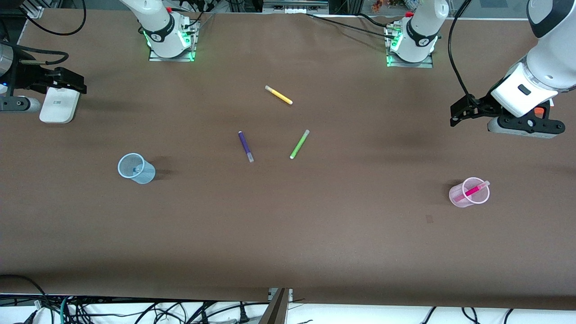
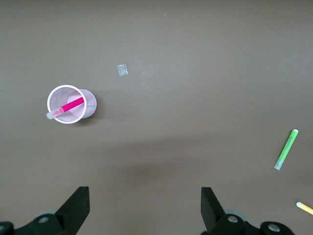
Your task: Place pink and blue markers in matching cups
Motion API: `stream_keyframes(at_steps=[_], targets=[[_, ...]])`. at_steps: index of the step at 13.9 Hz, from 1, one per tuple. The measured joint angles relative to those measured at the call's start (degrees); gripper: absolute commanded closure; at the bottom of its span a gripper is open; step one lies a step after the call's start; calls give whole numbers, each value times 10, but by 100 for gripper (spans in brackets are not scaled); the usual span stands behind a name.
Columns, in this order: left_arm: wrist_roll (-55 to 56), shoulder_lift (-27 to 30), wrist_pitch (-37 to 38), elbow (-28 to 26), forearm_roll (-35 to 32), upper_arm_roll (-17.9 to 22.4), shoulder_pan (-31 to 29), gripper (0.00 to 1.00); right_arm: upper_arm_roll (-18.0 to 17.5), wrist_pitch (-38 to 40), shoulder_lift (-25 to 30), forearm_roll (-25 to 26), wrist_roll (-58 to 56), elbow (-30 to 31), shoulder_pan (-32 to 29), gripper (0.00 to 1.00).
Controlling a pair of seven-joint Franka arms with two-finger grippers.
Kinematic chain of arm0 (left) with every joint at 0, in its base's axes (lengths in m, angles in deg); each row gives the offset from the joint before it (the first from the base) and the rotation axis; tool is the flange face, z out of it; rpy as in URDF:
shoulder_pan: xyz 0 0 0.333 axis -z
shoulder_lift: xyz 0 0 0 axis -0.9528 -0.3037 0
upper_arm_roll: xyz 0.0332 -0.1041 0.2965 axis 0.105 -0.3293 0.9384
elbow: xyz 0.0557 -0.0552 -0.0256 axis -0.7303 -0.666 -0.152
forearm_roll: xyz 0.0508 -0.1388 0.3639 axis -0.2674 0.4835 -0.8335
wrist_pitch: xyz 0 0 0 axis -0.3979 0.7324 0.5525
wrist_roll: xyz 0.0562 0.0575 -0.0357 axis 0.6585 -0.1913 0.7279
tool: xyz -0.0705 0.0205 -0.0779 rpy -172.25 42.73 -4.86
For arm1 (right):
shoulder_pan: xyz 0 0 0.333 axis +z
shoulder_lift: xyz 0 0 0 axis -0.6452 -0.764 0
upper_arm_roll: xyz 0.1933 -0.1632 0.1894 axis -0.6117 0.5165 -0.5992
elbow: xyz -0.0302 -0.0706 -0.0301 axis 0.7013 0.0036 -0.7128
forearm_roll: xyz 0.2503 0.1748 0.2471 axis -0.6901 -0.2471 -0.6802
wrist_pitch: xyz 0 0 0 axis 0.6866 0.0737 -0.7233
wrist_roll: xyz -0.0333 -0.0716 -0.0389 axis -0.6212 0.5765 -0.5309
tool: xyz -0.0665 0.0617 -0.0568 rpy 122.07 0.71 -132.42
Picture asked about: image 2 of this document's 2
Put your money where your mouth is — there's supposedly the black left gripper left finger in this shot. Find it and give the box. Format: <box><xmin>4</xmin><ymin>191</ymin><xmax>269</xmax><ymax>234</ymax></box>
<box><xmin>0</xmin><ymin>186</ymin><xmax>90</xmax><ymax>235</ymax></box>

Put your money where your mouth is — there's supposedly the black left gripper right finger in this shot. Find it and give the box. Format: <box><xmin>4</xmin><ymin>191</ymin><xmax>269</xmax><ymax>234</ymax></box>
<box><xmin>200</xmin><ymin>187</ymin><xmax>293</xmax><ymax>235</ymax></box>

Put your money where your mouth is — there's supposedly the pink marker pen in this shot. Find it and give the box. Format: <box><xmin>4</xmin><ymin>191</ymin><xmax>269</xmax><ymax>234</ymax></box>
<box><xmin>45</xmin><ymin>96</ymin><xmax>85</xmax><ymax>120</ymax></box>

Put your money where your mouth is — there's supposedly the yellow marker pen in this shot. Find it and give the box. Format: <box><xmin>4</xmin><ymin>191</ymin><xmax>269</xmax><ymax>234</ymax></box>
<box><xmin>295</xmin><ymin>201</ymin><xmax>313</xmax><ymax>216</ymax></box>

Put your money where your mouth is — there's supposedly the green marker pen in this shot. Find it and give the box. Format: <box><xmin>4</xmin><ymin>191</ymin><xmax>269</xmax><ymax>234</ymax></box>
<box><xmin>273</xmin><ymin>129</ymin><xmax>299</xmax><ymax>170</ymax></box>

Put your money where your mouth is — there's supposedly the pink mesh cup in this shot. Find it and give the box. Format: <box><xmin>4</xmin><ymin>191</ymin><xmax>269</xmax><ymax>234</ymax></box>
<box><xmin>46</xmin><ymin>84</ymin><xmax>98</xmax><ymax>125</ymax></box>

